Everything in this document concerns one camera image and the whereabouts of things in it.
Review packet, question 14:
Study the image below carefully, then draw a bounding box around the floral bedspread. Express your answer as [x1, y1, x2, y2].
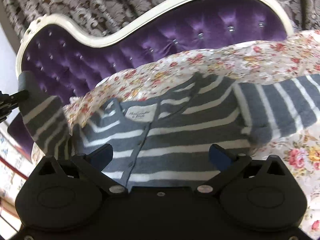
[31, 29, 320, 239]

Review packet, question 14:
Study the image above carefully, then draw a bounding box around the purple tufted white-framed headboard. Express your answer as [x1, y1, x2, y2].
[7, 0, 294, 153]

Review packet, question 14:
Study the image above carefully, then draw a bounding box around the grey white striped cardigan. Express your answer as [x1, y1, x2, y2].
[18, 72, 319, 188]

